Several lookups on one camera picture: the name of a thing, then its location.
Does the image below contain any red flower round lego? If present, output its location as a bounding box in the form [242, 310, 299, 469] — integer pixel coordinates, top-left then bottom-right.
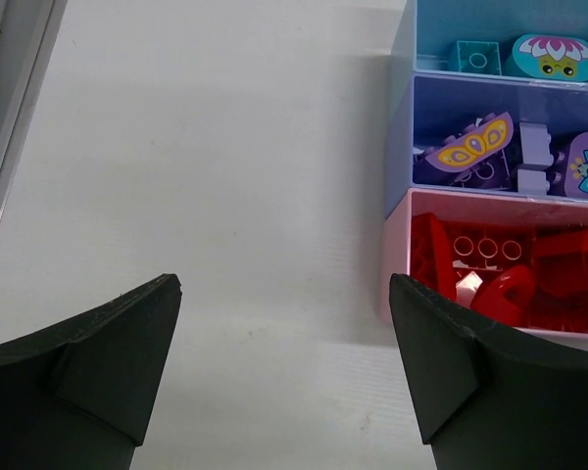
[528, 223, 588, 329]

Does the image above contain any red slope lego brick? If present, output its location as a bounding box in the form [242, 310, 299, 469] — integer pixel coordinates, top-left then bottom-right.
[442, 221, 536, 271]

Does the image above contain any purple container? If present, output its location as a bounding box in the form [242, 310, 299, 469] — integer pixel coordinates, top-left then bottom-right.
[384, 72, 588, 216]

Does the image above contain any blue container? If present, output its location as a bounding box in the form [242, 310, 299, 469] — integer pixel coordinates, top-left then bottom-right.
[391, 1, 588, 90]

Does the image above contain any teal square lego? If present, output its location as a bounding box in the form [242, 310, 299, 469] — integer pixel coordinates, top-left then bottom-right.
[447, 40, 502, 75]

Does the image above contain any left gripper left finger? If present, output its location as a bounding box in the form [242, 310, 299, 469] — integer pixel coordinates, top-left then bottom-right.
[0, 274, 181, 469]

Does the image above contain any purple butterfly lego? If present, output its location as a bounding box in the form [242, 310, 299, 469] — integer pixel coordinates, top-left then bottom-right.
[413, 112, 514, 173]

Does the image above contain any purple lego brick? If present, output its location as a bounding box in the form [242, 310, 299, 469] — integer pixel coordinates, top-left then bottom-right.
[413, 144, 512, 190]

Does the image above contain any small lavender lego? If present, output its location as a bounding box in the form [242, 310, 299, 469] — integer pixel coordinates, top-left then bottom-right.
[518, 122, 554, 170]

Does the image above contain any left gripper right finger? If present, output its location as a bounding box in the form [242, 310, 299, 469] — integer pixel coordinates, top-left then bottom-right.
[389, 274, 588, 469]

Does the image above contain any teal flower face lego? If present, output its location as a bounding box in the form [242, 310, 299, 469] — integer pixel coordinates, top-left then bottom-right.
[502, 34, 588, 82]

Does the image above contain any large red lego piece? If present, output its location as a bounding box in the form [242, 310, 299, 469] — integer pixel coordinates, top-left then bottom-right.
[410, 212, 457, 302]

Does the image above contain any red half round lego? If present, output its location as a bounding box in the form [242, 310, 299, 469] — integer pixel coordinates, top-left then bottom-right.
[470, 264, 537, 327]

